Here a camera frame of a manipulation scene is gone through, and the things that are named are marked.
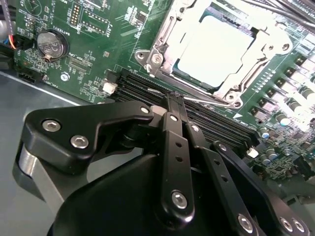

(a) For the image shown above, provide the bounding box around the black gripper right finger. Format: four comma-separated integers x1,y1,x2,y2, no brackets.
175,94,312,236

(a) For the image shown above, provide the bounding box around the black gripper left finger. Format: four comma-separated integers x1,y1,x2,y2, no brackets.
13,94,196,223

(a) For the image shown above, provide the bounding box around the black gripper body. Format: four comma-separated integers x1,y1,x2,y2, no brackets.
46,152,233,236

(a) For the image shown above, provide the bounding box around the metal wire locking lever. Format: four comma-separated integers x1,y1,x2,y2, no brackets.
147,88,233,107

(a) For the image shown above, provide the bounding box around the silver green CPU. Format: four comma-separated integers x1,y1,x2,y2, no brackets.
172,3,259,89

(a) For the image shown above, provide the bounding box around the metal socket cover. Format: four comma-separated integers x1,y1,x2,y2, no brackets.
147,0,295,104

